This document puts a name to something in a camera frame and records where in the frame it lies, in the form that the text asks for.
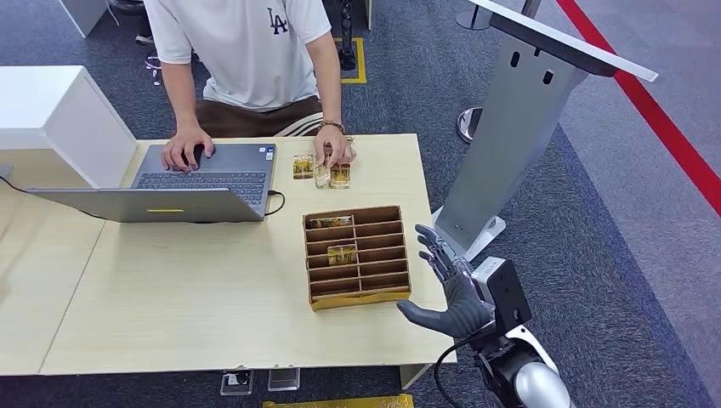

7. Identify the person's left hand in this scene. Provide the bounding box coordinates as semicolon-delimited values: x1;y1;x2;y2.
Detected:
312;124;357;169

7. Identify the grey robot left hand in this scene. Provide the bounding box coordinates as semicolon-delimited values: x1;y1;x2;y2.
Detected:
395;224;497;341

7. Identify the person's right hand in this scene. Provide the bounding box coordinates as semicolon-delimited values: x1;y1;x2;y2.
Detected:
160;124;216;173

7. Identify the wooden card organiser box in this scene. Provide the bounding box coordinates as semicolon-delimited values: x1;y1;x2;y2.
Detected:
301;205;413;313

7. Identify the person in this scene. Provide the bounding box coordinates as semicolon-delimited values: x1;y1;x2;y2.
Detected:
142;0;357;173

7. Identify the grey laptop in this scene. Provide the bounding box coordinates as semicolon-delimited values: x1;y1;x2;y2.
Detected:
26;143;278;224

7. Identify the pale wooden desk leg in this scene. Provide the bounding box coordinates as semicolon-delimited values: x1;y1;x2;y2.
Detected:
398;364;434;391

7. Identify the chrome chair leg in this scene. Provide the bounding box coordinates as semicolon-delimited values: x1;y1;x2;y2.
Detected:
143;53;164;87

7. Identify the black stand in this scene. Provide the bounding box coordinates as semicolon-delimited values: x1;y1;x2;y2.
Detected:
338;0;358;72

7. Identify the white cabinet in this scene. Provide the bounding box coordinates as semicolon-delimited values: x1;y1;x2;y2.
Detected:
0;65;139;190

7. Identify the black chair base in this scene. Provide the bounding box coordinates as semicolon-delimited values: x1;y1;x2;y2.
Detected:
106;0;146;17

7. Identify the white furniture block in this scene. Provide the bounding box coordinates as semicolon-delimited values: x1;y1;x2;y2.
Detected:
58;0;111;39

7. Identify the grey kiosk stand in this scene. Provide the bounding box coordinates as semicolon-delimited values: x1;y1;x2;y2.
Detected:
431;0;659;263

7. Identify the clear acrylic holder black insert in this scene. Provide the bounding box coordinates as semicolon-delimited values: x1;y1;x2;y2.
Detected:
219;369;255;398

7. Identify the red floor tape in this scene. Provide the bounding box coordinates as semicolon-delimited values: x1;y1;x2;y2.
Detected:
554;0;721;218

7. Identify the beaded bracelet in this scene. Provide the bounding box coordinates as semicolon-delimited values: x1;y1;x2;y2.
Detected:
316;119;356;143

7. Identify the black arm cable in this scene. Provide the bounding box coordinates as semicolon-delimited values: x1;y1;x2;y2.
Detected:
432;320;498;408

